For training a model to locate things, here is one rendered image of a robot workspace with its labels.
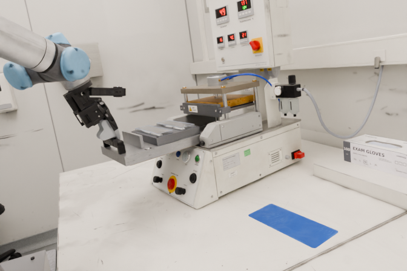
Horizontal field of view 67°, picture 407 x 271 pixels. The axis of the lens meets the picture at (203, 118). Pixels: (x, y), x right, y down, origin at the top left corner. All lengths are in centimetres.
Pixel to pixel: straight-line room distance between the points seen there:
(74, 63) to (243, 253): 59
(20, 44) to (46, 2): 189
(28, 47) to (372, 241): 86
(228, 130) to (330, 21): 70
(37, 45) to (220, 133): 59
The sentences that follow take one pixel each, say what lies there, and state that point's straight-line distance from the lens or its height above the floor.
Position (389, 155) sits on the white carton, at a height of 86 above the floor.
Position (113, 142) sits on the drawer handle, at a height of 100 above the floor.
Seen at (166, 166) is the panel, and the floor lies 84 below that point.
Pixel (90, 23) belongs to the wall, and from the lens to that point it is 257.
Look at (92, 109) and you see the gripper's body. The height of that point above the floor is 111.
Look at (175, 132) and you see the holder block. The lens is 99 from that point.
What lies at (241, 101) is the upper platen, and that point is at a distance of 114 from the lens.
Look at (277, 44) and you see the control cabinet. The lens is 120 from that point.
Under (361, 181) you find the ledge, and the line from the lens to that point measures 106.
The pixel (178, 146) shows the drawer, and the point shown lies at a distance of 99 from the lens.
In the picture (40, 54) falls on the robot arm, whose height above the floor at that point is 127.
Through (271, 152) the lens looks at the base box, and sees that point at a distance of 119.
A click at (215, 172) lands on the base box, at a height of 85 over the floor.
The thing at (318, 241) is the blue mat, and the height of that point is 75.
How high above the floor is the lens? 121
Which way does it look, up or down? 10 degrees down
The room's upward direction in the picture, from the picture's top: 8 degrees counter-clockwise
